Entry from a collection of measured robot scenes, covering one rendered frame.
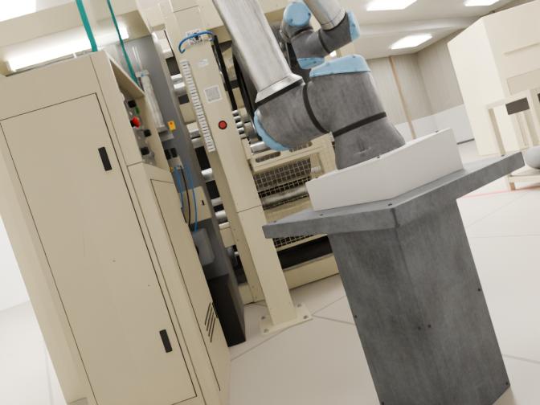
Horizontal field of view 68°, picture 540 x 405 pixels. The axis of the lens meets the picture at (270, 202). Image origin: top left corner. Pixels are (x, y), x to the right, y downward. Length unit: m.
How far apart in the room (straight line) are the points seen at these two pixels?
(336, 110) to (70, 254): 0.92
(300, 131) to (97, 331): 0.89
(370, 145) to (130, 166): 0.75
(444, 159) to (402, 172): 0.16
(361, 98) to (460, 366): 0.70
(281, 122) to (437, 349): 0.69
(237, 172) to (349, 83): 1.09
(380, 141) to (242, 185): 1.10
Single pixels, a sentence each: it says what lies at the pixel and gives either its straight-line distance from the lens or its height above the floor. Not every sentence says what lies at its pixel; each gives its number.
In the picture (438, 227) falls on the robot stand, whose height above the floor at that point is 0.48.
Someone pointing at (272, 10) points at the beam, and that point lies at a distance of 2.51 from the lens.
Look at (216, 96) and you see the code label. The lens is 2.08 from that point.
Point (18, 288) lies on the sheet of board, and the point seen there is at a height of 0.26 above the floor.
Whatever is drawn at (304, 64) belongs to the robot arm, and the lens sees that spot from 1.47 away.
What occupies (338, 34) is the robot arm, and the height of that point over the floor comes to 1.10.
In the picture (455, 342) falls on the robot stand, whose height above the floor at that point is 0.20.
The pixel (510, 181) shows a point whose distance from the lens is 4.11.
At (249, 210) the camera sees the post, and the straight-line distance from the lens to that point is 2.02.
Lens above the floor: 0.71
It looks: 3 degrees down
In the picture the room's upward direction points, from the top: 18 degrees counter-clockwise
